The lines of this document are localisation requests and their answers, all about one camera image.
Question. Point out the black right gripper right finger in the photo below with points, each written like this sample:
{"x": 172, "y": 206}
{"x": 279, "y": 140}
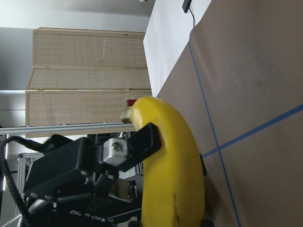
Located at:
{"x": 205, "y": 222}

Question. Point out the wicker folding screen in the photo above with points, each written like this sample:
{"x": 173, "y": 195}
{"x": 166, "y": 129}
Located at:
{"x": 84, "y": 78}

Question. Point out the red cylinder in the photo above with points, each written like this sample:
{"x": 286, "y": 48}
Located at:
{"x": 131, "y": 102}

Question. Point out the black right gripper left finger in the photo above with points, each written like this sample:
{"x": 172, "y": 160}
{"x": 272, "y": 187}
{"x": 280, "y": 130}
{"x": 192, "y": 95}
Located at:
{"x": 141, "y": 145}

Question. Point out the small black puck device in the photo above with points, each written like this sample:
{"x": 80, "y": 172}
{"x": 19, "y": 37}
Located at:
{"x": 186, "y": 5}

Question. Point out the deep yellow banana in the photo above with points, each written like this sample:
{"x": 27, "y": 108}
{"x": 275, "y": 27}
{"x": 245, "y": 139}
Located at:
{"x": 173, "y": 182}

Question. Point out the aluminium frame rail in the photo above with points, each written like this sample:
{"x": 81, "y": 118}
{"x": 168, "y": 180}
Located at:
{"x": 65, "y": 127}

